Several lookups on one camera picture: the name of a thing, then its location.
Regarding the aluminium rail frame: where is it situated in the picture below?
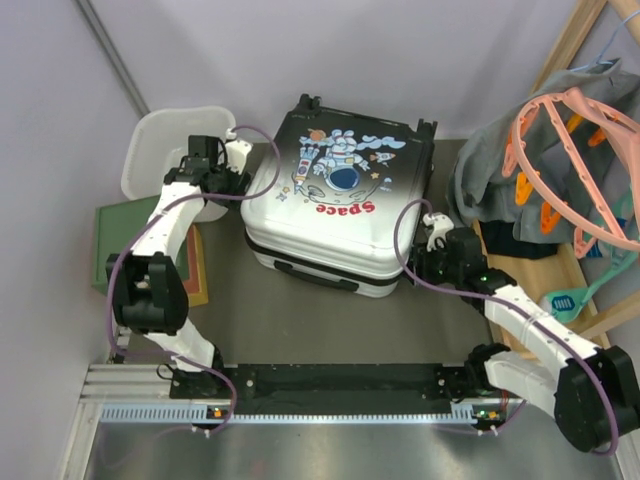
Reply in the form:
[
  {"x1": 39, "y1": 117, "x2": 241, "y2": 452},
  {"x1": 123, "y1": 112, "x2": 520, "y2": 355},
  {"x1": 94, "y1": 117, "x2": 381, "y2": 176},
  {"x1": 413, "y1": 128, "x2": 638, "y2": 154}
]
[{"x1": 64, "y1": 319, "x2": 640, "y2": 480}]

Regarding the green drawer box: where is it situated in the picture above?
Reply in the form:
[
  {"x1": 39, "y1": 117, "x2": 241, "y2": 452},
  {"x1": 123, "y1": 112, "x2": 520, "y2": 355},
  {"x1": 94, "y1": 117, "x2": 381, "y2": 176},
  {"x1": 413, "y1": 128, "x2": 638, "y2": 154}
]
[{"x1": 91, "y1": 196, "x2": 197, "y2": 295}]

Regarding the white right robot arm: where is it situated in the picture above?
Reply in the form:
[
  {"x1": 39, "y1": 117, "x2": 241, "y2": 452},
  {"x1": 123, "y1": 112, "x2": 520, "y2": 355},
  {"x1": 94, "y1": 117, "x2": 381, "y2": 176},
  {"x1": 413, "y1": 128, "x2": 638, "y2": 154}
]
[{"x1": 407, "y1": 214, "x2": 639, "y2": 452}]

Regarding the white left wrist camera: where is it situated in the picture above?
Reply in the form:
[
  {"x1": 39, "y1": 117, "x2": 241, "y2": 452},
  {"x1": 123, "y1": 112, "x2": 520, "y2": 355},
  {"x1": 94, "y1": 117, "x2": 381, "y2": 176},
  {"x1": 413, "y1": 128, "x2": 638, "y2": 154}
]
[{"x1": 225, "y1": 128, "x2": 253, "y2": 174}]

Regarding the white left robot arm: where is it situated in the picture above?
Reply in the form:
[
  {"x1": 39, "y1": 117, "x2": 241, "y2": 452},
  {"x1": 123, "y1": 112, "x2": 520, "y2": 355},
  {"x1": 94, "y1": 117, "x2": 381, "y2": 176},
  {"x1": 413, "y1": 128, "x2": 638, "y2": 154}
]
[{"x1": 106, "y1": 135, "x2": 252, "y2": 372}]

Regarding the grey shirt on hanger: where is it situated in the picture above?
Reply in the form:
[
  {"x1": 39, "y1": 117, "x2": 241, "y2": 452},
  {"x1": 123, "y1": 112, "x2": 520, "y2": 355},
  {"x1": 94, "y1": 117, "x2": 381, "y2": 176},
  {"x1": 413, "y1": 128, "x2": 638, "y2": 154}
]
[{"x1": 447, "y1": 60, "x2": 639, "y2": 256}]

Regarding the wooden clothes rack frame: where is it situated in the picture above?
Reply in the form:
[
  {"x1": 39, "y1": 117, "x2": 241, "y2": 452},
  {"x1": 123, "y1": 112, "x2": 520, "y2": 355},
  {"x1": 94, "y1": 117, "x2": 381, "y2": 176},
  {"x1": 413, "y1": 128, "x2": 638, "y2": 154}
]
[{"x1": 488, "y1": 1, "x2": 639, "y2": 347}]

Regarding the white black space suitcase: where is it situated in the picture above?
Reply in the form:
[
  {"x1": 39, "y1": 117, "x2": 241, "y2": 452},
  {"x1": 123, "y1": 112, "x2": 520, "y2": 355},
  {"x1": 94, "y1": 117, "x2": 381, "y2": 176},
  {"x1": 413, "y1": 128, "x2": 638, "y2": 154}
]
[{"x1": 241, "y1": 94, "x2": 437, "y2": 298}]

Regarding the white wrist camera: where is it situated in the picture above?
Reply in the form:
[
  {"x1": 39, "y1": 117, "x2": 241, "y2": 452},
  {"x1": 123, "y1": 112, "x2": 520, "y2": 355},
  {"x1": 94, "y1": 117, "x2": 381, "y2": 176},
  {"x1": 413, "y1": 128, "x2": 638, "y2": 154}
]
[
  {"x1": 422, "y1": 213, "x2": 454, "y2": 252},
  {"x1": 225, "y1": 128, "x2": 253, "y2": 174}
]

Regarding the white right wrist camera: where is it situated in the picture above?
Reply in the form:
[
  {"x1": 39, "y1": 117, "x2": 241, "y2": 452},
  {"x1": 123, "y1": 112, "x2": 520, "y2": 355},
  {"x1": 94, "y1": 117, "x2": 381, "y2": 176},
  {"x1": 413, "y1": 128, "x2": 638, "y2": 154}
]
[{"x1": 422, "y1": 213, "x2": 454, "y2": 252}]

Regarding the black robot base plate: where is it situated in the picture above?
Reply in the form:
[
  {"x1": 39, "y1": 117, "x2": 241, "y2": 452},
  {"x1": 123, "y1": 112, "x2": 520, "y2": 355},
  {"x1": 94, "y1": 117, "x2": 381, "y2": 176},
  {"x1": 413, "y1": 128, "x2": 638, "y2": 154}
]
[{"x1": 169, "y1": 363, "x2": 505, "y2": 416}]

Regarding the white teal sock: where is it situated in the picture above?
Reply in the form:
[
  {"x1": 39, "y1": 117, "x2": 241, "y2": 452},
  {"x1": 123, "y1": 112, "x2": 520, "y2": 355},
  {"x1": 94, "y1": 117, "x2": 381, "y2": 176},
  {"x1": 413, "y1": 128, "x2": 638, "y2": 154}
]
[{"x1": 538, "y1": 293, "x2": 576, "y2": 323}]

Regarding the white plastic basket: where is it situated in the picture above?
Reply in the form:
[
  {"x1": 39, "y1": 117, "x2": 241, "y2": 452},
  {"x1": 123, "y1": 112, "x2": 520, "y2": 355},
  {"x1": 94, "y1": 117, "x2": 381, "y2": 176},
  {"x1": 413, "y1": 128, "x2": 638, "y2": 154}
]
[{"x1": 121, "y1": 106, "x2": 236, "y2": 200}]

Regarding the light blue wire hanger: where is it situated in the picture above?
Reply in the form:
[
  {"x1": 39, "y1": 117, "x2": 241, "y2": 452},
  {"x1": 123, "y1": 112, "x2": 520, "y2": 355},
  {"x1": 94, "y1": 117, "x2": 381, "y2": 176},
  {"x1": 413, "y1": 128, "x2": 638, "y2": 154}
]
[{"x1": 571, "y1": 16, "x2": 625, "y2": 71}]

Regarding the dark navy folded cloth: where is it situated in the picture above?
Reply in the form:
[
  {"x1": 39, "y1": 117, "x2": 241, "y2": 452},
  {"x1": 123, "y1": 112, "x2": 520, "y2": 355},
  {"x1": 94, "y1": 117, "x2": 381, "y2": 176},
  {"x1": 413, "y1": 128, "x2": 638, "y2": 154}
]
[{"x1": 479, "y1": 221, "x2": 558, "y2": 260}]

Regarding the pink round clip hanger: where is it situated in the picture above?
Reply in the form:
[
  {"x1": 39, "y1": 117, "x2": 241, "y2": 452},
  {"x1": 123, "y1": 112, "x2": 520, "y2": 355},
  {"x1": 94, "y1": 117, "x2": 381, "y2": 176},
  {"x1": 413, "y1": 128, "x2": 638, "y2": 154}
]
[{"x1": 502, "y1": 87, "x2": 639, "y2": 258}]

